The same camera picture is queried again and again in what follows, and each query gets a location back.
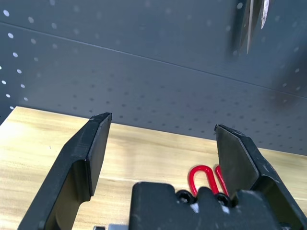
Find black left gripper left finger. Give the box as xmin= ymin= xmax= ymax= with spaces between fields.
xmin=18 ymin=112 xmax=113 ymax=230

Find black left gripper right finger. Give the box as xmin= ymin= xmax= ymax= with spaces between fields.
xmin=214 ymin=124 xmax=307 ymax=230

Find red handled scissors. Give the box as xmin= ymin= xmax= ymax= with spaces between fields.
xmin=188 ymin=164 xmax=230 ymax=196

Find dark grey pegboard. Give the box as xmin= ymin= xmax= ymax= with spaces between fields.
xmin=0 ymin=0 xmax=307 ymax=158

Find black handled scissors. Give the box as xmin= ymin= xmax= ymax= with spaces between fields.
xmin=238 ymin=0 xmax=271 ymax=56

